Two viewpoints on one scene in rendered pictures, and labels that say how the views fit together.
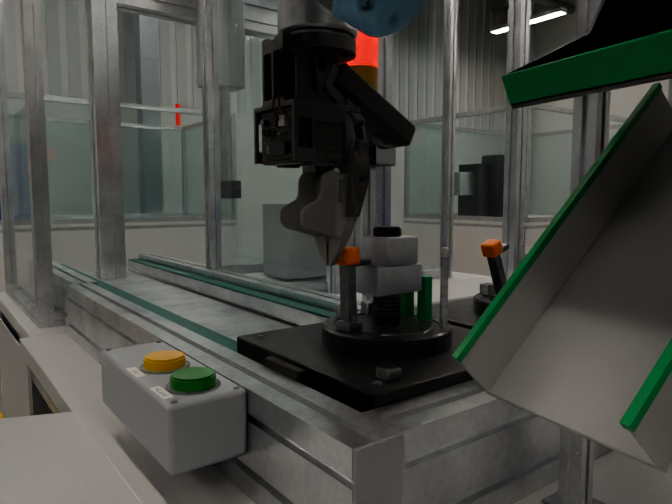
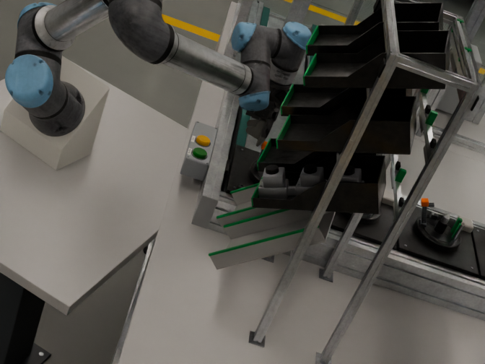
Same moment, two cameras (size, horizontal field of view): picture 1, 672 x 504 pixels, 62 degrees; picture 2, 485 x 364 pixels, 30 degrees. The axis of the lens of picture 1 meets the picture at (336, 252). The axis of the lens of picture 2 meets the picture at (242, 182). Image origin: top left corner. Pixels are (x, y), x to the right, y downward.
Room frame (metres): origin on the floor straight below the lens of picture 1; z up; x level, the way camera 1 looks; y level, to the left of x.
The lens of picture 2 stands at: (-1.28, -1.06, 2.30)
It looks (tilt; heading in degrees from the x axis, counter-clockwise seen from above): 33 degrees down; 30
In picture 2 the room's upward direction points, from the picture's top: 22 degrees clockwise
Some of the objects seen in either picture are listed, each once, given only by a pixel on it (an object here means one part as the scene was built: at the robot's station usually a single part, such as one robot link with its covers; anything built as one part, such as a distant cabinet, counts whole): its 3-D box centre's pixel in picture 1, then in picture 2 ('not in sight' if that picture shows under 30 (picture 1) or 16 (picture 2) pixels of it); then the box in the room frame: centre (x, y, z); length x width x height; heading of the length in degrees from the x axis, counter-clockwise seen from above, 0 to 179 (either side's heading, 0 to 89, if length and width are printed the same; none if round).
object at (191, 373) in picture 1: (193, 383); (199, 154); (0.48, 0.13, 0.96); 0.04 x 0.04 x 0.02
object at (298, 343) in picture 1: (386, 349); (271, 182); (0.60, -0.05, 0.96); 0.24 x 0.24 x 0.02; 37
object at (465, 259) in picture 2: not in sight; (442, 224); (0.90, -0.46, 1.01); 0.24 x 0.24 x 0.13; 37
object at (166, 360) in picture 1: (165, 365); (202, 141); (0.54, 0.17, 0.96); 0.04 x 0.04 x 0.02
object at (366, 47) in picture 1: (360, 50); not in sight; (0.82, -0.04, 1.34); 0.05 x 0.05 x 0.05
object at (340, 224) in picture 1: (325, 219); (255, 132); (0.53, 0.01, 1.11); 0.06 x 0.03 x 0.09; 127
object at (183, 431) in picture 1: (166, 395); (199, 150); (0.54, 0.17, 0.93); 0.21 x 0.07 x 0.06; 37
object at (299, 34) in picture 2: not in sight; (291, 45); (0.54, 0.02, 1.37); 0.09 x 0.08 x 0.11; 145
